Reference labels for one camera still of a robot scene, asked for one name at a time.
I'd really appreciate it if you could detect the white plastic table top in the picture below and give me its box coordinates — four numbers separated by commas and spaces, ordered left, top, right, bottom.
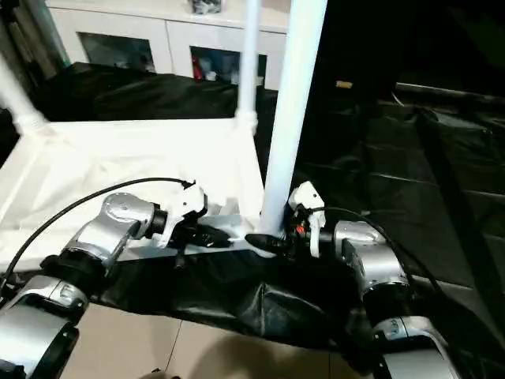
0, 113, 278, 274

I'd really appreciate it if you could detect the white plastic table leg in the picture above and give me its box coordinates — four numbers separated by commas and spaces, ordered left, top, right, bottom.
0, 51, 51, 138
257, 0, 329, 238
232, 0, 264, 132

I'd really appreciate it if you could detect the black plastic mat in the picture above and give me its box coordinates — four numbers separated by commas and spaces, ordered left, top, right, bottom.
0, 61, 505, 376

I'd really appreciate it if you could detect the dark metal bar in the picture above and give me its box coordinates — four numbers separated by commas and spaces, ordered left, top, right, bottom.
393, 81, 505, 105

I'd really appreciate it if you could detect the white sideboard cabinet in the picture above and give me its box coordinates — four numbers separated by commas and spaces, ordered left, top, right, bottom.
44, 0, 292, 91

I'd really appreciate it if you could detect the clear bag of dark parts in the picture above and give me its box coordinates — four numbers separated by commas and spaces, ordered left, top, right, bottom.
187, 0, 225, 15

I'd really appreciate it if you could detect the black backdrop cloth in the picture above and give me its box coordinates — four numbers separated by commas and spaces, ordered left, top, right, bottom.
311, 0, 505, 90

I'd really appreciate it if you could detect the grey tripod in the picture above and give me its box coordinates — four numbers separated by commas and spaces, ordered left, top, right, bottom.
0, 0, 71, 92

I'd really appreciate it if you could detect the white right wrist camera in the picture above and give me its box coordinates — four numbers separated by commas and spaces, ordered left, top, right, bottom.
286, 180, 327, 259

